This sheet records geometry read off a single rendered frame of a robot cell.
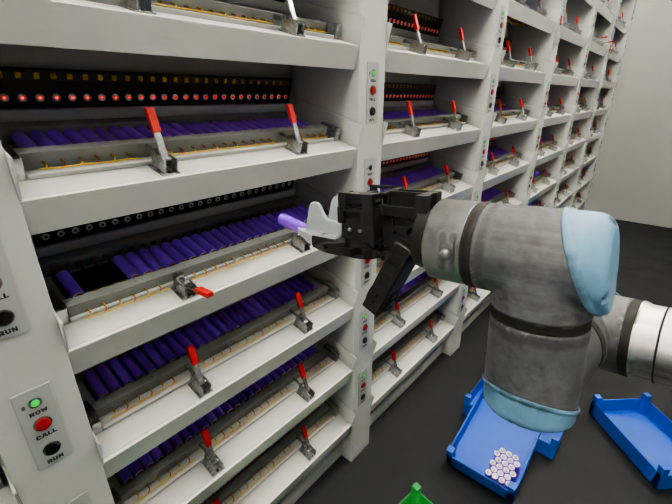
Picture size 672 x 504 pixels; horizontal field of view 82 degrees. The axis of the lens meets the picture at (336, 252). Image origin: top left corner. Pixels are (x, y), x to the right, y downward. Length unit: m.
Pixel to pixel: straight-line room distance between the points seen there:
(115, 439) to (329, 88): 0.78
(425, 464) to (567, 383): 1.01
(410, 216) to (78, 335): 0.47
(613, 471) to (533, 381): 1.19
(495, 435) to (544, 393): 1.05
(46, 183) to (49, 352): 0.21
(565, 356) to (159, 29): 0.59
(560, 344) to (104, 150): 0.60
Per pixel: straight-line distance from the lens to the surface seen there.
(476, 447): 1.44
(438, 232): 0.41
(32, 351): 0.61
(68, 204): 0.57
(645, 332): 0.53
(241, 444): 0.96
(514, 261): 0.38
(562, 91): 2.86
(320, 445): 1.21
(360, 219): 0.47
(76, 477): 0.74
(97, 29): 0.58
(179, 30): 0.62
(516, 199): 2.22
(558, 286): 0.38
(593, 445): 1.65
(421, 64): 1.10
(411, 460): 1.40
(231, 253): 0.75
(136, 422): 0.77
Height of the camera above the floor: 1.06
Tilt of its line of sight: 22 degrees down
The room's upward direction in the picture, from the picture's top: straight up
